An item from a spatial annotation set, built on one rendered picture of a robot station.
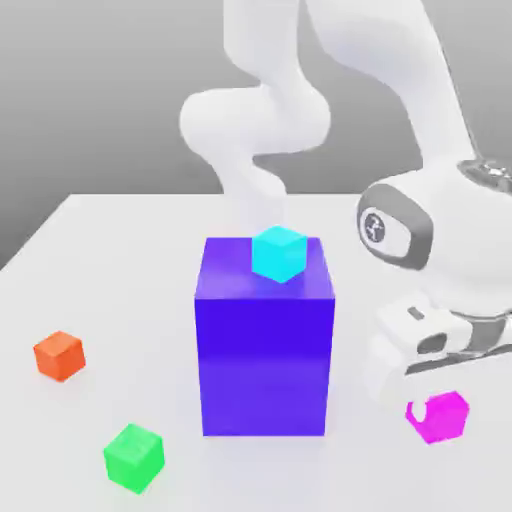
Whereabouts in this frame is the small cyan cube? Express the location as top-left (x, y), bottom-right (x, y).
top-left (251, 224), bottom-right (309, 285)

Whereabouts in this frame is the small orange cube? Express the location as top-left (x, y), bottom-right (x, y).
top-left (32, 330), bottom-right (87, 383)

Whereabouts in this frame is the small green cube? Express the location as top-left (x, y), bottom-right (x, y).
top-left (102, 422), bottom-right (166, 496)

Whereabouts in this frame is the small magenta cube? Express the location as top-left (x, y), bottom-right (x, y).
top-left (404, 390), bottom-right (471, 445)

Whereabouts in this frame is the large purple box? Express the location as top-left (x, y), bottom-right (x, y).
top-left (194, 236), bottom-right (336, 438)

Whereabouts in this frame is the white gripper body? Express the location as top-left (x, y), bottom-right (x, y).
top-left (364, 334), bottom-right (512, 406)

